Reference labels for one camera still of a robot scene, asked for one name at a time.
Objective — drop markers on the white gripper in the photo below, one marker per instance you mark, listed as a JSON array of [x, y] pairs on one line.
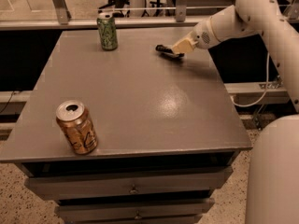
[[201, 37]]

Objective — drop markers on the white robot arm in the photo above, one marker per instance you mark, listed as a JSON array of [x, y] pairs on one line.
[[273, 182]]

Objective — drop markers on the green soda can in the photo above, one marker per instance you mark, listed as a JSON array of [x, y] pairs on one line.
[[107, 30]]

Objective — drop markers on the orange soda can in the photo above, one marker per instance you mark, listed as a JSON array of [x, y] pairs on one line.
[[73, 117]]

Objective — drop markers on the grey drawer cabinet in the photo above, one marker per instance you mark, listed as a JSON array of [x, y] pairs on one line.
[[149, 114]]

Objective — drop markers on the top grey drawer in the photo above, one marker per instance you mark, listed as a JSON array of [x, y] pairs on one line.
[[122, 184]]

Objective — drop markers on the grey drawer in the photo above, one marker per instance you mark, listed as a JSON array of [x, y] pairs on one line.
[[134, 211], [122, 184]]

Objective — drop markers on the metal railing frame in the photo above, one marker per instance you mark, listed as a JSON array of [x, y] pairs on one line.
[[82, 14]]

